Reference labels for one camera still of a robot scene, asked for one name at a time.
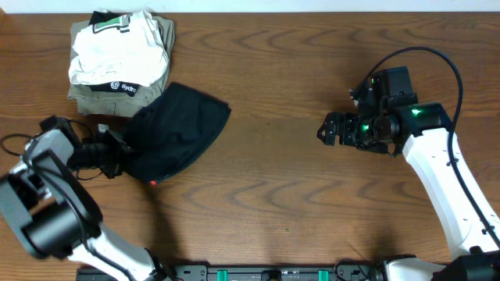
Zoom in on black leggings with red waistband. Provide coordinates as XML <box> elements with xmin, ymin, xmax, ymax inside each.
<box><xmin>123</xmin><ymin>83</ymin><xmax>231</xmax><ymax>183</ymax></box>

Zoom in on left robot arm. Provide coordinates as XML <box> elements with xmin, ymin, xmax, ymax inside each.
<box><xmin>1</xmin><ymin>129</ymin><xmax>168</xmax><ymax>280</ymax></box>

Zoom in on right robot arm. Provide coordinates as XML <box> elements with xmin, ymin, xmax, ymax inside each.
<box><xmin>317</xmin><ymin>103</ymin><xmax>499</xmax><ymax>280</ymax></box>

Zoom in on khaki folded garment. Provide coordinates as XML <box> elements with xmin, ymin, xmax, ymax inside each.
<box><xmin>67</xmin><ymin>16</ymin><xmax>175</xmax><ymax>117</ymax></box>

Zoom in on white folded t-shirt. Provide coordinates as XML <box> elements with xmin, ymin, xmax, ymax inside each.
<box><xmin>69</xmin><ymin>11</ymin><xmax>169</xmax><ymax>87</ymax></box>

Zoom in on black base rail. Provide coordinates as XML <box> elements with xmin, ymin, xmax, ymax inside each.
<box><xmin>76</xmin><ymin>263</ymin><xmax>386</xmax><ymax>281</ymax></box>

